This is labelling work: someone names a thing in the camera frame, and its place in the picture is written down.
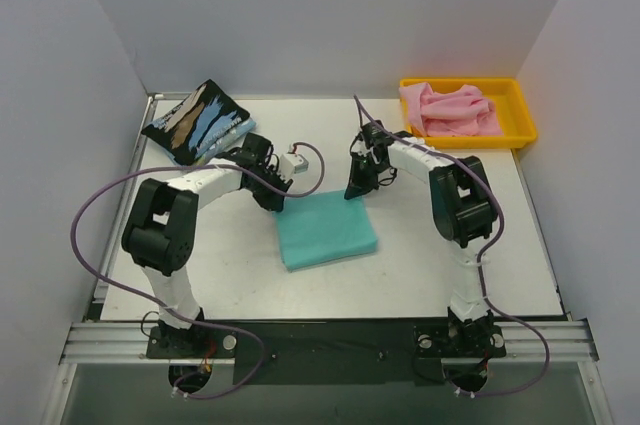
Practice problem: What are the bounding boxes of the yellow plastic tray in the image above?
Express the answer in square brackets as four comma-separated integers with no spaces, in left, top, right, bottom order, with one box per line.
[399,77,537,149]

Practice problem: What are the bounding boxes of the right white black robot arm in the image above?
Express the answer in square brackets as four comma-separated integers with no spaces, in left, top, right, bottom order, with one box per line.
[344,120,498,354]

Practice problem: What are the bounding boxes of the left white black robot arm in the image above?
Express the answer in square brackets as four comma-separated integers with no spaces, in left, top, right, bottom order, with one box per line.
[121,133,308,357]

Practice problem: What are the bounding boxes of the folded black printed t shirt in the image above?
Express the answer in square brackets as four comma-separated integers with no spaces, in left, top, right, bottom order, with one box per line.
[142,79,252,159]

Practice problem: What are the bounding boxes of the teal t shirt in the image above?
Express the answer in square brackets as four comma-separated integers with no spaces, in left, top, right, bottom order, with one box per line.
[275,191,378,272]

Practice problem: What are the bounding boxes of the pink t shirt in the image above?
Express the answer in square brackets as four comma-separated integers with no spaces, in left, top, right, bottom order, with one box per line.
[399,82,503,138]

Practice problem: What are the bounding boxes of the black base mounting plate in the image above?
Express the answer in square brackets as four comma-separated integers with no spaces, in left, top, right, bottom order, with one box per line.
[146,318,506,386]

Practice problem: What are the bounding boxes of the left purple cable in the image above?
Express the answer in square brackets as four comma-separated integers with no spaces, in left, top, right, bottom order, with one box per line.
[69,141,326,401]

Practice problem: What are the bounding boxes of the aluminium front rail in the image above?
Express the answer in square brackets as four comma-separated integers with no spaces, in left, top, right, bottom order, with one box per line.
[60,321,599,364]

